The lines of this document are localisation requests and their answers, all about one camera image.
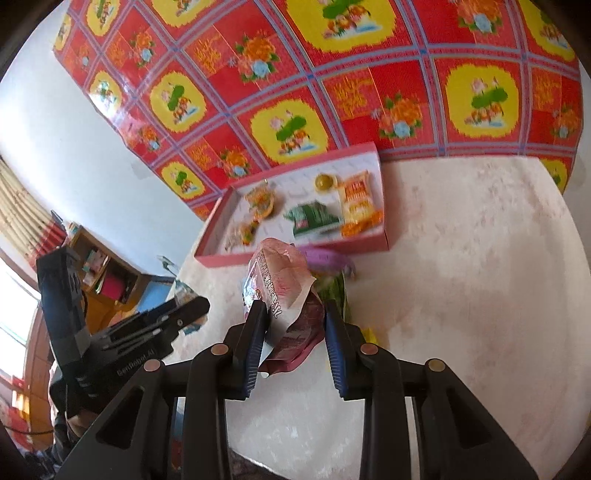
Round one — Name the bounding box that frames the light green snack packet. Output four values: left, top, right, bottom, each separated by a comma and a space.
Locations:
314, 272, 352, 322

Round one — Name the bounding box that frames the pink shallow cardboard box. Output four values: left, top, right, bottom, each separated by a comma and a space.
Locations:
194, 143, 389, 268

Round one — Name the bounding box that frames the blue-topped clear jelly pack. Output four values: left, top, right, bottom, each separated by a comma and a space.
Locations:
173, 278, 207, 336

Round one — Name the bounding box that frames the operator hand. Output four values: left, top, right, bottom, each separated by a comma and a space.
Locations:
50, 406, 98, 450

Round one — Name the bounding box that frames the red floral wall covering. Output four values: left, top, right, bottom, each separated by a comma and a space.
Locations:
53, 0, 583, 218

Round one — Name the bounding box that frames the clear pastel candy pack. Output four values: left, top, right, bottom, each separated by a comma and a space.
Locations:
224, 219, 259, 251

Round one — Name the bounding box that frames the pink drink pouch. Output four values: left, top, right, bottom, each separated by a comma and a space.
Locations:
242, 238, 325, 376

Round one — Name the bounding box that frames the dark green snack packet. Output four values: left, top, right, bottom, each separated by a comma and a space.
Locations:
283, 201, 342, 238

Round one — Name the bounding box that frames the round orange jelly cup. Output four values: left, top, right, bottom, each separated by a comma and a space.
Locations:
245, 181, 276, 221

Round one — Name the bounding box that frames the purple mint tin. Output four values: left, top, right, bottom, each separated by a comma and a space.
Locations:
297, 246, 356, 278

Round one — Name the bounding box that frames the wooden bookshelf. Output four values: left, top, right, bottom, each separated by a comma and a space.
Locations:
24, 227, 149, 446

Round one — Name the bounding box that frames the orange cracker packet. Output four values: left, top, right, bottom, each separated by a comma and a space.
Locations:
338, 171, 384, 237

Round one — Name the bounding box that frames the wall socket with cable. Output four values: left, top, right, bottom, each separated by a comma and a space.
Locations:
157, 255, 179, 277

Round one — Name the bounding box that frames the blue foam floor mat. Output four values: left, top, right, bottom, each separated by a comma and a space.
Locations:
136, 276, 174, 312

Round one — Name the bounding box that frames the beige window curtain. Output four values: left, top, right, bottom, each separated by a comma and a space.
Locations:
0, 160, 67, 270

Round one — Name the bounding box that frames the yellow-green egg yolk pastry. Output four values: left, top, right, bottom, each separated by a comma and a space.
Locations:
314, 173, 339, 194

